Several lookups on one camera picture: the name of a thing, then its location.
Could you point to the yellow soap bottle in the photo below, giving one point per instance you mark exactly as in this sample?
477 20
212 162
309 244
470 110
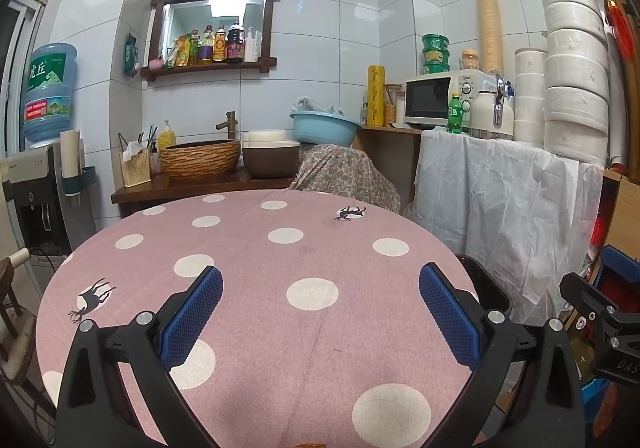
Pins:
167 135

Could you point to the water dispenser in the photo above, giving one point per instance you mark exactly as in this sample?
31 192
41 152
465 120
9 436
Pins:
35 188

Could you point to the stack of white bowls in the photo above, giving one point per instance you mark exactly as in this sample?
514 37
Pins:
572 78

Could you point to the dark wooden counter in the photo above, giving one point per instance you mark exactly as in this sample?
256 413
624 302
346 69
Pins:
150 193

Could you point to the stack of small white rolls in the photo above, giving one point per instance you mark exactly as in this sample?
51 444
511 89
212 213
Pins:
530 98

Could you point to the teal cup holder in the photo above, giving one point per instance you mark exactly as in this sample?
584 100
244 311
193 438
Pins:
87 180

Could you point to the white kettle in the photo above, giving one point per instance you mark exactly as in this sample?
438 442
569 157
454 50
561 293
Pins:
487 115

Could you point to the green soda bottle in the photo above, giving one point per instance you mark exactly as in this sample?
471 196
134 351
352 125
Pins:
455 115

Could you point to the brown pot with cream lid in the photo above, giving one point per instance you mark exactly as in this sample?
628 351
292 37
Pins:
270 163

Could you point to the dark plastic trash bin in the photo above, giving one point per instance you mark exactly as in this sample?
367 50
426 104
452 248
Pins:
487 283

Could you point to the glass storage jar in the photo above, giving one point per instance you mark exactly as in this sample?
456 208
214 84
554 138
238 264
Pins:
394 108

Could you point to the wicker basket basin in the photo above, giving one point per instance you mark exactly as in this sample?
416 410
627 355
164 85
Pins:
200 160

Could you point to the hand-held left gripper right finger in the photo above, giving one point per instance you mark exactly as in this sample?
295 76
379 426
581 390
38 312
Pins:
450 315

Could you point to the dark chopsticks bundle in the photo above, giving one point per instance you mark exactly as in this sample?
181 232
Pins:
148 135

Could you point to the floral patterned cloth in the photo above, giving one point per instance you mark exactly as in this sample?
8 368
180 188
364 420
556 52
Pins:
345 173

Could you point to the blue water jug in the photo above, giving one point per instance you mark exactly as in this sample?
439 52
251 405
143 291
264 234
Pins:
50 93

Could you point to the stack of paper cups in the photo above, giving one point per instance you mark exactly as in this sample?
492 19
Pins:
490 23

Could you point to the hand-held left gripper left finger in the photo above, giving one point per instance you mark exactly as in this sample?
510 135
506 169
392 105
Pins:
192 313

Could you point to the clear plastic bag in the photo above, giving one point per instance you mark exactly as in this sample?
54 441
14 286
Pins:
317 105

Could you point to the wooden chair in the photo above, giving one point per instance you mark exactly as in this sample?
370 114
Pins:
7 278

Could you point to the yellow wrap roll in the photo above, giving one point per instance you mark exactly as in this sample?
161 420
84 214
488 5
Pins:
376 95

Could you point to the green instant noodle bowl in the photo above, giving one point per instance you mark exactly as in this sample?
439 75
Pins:
436 68
435 41
435 55

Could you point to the dark sauce bottle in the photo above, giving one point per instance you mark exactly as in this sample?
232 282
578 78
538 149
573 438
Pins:
234 44

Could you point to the white microwave oven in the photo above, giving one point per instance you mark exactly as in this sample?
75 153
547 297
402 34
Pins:
430 98

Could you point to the cream cup tube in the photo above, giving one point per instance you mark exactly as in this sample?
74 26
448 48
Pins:
70 150

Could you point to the amber bottle with gold label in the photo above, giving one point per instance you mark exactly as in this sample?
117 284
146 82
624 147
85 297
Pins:
220 45

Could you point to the brass faucet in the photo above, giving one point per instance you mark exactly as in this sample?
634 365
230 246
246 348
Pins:
231 125

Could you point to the beige tissue holder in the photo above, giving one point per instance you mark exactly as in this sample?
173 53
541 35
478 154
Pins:
135 170

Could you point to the light wooden cabinet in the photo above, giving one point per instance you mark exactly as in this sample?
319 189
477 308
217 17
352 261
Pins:
387 163

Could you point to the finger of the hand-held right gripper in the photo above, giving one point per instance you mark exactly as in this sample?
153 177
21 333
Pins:
622 260
585 298

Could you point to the window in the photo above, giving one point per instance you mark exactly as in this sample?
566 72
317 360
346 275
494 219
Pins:
20 78

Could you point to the yellow seasoning packet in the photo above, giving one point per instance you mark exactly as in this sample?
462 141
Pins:
172 55

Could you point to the white cloth cover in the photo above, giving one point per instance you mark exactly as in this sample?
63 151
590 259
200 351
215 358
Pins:
500 208

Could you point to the white plastic bottle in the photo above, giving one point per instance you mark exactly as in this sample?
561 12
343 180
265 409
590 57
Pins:
252 47

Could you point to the pink polka dot tablecloth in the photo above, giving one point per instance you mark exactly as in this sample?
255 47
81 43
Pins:
250 278

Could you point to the yellow oil bottle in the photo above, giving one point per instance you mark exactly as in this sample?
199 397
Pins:
206 48

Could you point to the blue plastic basin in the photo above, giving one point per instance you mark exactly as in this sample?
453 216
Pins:
325 130

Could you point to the jar with yellow lid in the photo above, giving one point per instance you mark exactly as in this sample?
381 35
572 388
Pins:
470 60

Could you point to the green label oil bottle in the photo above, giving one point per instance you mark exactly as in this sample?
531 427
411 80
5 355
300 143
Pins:
192 50

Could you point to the wooden shelf with bottles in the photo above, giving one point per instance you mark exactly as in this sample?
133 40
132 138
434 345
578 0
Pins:
215 10

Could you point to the blue plastic bag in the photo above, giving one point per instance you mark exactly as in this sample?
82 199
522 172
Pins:
597 403

